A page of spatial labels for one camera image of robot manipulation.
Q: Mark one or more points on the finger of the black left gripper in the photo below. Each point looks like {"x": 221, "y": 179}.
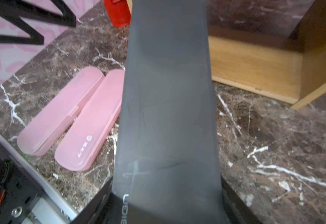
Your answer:
{"x": 14, "y": 11}

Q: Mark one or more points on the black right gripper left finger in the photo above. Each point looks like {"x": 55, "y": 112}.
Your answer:
{"x": 97, "y": 210}

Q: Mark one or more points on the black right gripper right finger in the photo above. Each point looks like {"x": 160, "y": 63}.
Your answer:
{"x": 236, "y": 210}

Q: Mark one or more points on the pink pencil case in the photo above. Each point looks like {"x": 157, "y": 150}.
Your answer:
{"x": 50, "y": 123}
{"x": 79, "y": 148}

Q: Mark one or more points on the wooden three-tier shelf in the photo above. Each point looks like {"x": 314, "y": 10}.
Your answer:
{"x": 277, "y": 56}

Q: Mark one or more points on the red pen cup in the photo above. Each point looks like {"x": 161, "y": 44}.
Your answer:
{"x": 118, "y": 12}

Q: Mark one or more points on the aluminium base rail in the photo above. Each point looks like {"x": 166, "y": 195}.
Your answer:
{"x": 28, "y": 197}

